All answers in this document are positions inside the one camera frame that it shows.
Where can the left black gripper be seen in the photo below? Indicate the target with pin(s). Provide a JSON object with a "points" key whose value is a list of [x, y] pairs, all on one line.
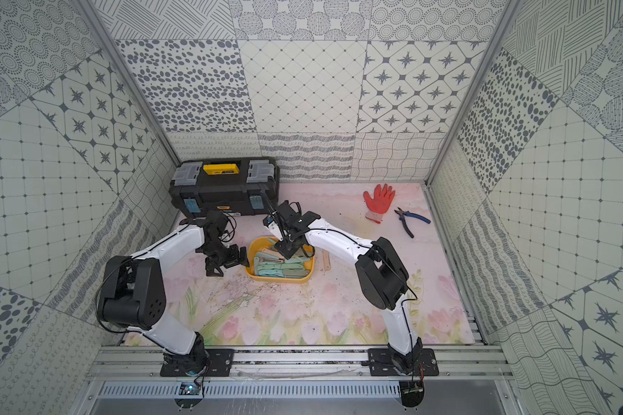
{"points": [[221, 257]]}

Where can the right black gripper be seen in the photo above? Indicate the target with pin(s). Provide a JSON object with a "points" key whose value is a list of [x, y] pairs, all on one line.
{"points": [[286, 251]]}

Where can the yellow plastic storage box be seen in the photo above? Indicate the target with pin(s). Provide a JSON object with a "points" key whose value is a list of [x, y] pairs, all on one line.
{"points": [[263, 248]]}

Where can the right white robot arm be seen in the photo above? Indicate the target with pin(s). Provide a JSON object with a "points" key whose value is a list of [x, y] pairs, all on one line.
{"points": [[382, 276]]}

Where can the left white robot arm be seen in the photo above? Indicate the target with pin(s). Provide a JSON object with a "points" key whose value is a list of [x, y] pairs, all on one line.
{"points": [[132, 297]]}

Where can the black plastic toolbox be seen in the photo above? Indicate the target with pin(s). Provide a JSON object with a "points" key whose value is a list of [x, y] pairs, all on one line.
{"points": [[242, 186]]}

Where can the red work glove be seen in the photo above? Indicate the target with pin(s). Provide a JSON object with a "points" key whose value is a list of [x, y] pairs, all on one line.
{"points": [[379, 202]]}

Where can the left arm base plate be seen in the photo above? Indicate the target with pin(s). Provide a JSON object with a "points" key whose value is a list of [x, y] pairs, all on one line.
{"points": [[209, 362]]}

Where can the aluminium frame rail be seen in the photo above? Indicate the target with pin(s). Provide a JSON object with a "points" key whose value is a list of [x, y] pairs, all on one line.
{"points": [[306, 363]]}

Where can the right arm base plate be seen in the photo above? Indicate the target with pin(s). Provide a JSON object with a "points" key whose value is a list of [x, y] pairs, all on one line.
{"points": [[387, 362]]}

